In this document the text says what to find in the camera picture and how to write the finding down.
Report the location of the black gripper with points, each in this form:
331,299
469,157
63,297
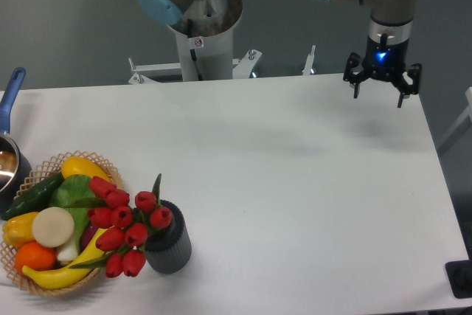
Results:
384,63

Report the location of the red tulip bouquet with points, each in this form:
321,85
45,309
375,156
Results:
127,228

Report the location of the dark grey ribbed vase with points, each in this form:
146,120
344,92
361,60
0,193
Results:
169,251

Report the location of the black device at edge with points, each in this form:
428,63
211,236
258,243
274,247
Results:
459,277

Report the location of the yellow squash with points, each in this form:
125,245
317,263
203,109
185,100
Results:
76,165

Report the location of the purple eggplant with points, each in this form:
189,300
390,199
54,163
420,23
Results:
87,235

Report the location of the green lettuce bok choy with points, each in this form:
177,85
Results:
74,188

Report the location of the woven wicker basket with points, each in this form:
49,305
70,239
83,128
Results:
44,170

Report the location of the green cucumber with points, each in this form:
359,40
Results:
35,198

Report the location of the beige round disc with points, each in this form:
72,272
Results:
52,227

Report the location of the orange fruit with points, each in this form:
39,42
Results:
35,256

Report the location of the yellow banana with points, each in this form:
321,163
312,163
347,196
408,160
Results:
67,275

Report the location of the yellow bell pepper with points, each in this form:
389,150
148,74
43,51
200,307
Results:
18,230

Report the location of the white frame at right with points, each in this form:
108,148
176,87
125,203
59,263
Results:
457,129

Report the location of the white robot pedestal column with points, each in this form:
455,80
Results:
204,39

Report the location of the white metal base frame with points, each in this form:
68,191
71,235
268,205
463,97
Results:
242,68

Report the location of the blue handled saucepan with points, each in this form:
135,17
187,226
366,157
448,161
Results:
14,165

